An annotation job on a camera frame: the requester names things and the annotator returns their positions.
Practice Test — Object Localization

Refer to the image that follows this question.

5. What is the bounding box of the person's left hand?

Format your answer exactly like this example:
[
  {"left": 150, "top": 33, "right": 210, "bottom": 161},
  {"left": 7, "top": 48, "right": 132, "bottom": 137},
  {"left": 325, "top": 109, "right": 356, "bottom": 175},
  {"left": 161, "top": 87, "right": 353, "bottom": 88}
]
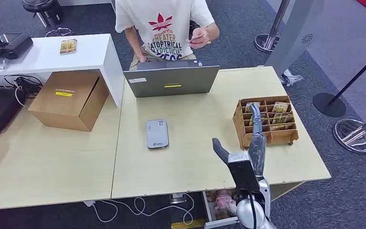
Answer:
[{"left": 187, "top": 28, "right": 212, "bottom": 50}]

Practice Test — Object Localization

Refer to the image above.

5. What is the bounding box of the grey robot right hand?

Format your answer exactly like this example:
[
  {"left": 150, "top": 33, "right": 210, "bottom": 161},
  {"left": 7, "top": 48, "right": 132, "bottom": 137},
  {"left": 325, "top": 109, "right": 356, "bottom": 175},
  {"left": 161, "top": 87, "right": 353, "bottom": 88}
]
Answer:
[{"left": 212, "top": 103, "right": 267, "bottom": 177}]

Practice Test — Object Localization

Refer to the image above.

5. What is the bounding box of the wooden card holder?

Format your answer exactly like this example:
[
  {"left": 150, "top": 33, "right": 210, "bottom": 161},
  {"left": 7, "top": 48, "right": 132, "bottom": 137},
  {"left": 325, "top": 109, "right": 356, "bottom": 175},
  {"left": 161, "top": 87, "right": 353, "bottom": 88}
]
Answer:
[{"left": 232, "top": 95, "right": 299, "bottom": 150}]

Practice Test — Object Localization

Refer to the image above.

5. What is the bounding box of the person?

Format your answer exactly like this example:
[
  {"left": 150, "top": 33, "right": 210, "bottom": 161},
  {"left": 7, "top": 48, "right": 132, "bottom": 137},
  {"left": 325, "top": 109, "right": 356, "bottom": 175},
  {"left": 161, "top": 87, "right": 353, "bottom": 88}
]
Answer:
[{"left": 115, "top": 0, "right": 221, "bottom": 71}]

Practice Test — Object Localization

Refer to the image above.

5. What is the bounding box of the yellow patterned card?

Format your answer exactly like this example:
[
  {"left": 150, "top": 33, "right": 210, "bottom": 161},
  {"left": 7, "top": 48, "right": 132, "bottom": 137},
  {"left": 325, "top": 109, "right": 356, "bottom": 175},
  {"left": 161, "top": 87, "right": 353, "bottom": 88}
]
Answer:
[{"left": 59, "top": 38, "right": 78, "bottom": 55}]

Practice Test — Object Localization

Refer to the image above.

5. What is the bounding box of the grey card reader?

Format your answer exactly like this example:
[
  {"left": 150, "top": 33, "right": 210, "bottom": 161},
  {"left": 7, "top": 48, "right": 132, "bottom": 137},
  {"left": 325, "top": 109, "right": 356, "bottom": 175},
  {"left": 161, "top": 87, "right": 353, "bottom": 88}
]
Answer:
[{"left": 145, "top": 119, "right": 170, "bottom": 150}]

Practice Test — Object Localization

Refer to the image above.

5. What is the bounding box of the grey laptop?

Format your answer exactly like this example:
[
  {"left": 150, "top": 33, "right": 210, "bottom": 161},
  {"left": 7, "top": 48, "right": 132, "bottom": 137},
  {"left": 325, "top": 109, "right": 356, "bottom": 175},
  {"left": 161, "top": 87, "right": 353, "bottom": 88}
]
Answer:
[{"left": 123, "top": 59, "right": 221, "bottom": 98}]

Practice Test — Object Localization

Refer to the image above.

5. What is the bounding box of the white desk shelf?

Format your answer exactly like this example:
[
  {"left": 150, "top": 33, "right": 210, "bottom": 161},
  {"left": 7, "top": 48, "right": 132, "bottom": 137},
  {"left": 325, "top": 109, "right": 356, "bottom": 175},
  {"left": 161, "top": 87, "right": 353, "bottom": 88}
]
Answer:
[{"left": 0, "top": 33, "right": 125, "bottom": 108}]

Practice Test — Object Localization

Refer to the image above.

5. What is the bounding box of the pink plastic bag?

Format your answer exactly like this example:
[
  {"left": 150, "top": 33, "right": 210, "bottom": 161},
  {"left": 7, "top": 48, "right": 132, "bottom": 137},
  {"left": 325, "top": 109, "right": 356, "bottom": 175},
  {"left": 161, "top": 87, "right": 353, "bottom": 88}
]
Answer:
[{"left": 214, "top": 190, "right": 239, "bottom": 217}]

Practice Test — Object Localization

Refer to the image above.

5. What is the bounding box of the chrome stanchion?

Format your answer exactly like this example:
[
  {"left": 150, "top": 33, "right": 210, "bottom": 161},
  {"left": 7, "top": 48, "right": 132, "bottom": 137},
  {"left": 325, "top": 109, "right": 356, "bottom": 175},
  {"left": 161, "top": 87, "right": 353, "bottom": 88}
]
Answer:
[
  {"left": 333, "top": 110, "right": 366, "bottom": 154},
  {"left": 254, "top": 0, "right": 293, "bottom": 54}
]

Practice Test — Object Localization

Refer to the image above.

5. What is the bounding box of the white drawer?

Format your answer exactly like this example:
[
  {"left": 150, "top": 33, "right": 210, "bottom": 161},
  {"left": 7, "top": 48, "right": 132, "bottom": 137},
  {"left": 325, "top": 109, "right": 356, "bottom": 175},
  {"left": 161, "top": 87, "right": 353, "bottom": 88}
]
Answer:
[{"left": 201, "top": 189, "right": 247, "bottom": 229}]

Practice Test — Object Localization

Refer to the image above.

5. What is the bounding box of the crumpled clear plastic bag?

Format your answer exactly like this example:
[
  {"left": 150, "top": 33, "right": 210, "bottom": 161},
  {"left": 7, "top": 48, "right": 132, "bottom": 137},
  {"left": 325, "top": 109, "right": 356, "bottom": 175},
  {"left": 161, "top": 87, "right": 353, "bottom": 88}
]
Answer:
[{"left": 279, "top": 69, "right": 304, "bottom": 87}]

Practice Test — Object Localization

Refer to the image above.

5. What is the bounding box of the black stanchion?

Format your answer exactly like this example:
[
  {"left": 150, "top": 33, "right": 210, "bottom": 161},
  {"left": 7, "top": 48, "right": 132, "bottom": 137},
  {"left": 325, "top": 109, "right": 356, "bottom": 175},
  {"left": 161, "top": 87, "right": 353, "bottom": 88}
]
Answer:
[{"left": 313, "top": 45, "right": 366, "bottom": 118}]

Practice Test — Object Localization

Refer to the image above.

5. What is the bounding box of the brown cardboard box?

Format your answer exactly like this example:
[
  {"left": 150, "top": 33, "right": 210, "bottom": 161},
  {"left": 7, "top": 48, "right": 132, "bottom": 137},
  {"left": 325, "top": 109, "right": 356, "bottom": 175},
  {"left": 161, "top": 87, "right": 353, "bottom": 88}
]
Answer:
[{"left": 27, "top": 71, "right": 110, "bottom": 133}]

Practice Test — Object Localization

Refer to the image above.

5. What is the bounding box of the floor socket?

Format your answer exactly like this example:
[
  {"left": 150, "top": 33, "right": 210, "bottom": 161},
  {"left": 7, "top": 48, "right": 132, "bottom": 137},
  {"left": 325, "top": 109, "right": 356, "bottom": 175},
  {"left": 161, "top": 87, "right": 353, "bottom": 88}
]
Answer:
[{"left": 169, "top": 193, "right": 187, "bottom": 205}]

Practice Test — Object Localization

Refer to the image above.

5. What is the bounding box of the grey kiosk panel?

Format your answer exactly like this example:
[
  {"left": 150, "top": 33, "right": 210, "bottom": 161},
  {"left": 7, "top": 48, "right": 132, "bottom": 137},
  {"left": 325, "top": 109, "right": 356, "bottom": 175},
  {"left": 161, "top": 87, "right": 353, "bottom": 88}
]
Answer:
[{"left": 264, "top": 0, "right": 325, "bottom": 77}]

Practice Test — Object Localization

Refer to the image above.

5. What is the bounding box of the yellow floor tape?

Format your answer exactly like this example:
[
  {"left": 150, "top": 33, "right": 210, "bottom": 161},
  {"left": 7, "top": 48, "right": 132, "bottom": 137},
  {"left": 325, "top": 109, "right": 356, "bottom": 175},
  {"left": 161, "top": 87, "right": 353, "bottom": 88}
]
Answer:
[{"left": 171, "top": 219, "right": 206, "bottom": 229}]

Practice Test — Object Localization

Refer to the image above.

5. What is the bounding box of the black round stool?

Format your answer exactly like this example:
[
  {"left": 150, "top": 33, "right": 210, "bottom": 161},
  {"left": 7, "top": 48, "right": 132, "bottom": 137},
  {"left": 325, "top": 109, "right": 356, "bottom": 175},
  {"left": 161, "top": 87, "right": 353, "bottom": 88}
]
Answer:
[{"left": 22, "top": 0, "right": 64, "bottom": 29}]

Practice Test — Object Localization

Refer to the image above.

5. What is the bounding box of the black controller device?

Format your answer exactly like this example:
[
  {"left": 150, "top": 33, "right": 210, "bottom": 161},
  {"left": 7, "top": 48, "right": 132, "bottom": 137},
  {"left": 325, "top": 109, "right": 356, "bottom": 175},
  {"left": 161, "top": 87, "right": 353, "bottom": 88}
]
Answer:
[{"left": 0, "top": 32, "right": 34, "bottom": 72}]

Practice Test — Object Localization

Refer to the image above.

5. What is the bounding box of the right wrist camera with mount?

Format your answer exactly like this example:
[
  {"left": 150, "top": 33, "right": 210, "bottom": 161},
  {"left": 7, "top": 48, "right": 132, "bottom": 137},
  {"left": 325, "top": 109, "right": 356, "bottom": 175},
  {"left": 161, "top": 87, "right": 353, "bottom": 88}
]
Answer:
[{"left": 227, "top": 151, "right": 261, "bottom": 198}]

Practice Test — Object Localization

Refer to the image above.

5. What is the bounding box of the black camera cable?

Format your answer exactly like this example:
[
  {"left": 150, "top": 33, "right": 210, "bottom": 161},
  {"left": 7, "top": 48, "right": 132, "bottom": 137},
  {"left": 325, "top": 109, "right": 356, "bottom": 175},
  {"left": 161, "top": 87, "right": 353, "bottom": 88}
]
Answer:
[{"left": 240, "top": 189, "right": 259, "bottom": 229}]

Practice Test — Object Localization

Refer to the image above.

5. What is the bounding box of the chrome wire ring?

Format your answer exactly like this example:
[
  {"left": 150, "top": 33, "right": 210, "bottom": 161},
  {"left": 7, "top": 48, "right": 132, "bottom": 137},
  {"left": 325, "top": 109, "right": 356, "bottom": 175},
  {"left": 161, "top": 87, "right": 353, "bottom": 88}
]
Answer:
[{"left": 45, "top": 27, "right": 75, "bottom": 38}]

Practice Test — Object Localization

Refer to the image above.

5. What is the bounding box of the black cable bundle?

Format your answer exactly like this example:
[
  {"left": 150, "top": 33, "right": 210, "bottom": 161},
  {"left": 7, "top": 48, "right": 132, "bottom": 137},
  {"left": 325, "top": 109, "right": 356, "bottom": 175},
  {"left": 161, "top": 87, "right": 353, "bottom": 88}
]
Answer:
[{"left": 1, "top": 74, "right": 44, "bottom": 106}]

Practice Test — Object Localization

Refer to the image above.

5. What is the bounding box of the white power cable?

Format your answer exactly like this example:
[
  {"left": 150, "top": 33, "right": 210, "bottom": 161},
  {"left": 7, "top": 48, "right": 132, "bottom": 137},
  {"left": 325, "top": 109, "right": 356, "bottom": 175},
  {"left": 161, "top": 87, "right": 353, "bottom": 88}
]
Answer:
[{"left": 83, "top": 193, "right": 195, "bottom": 226}]

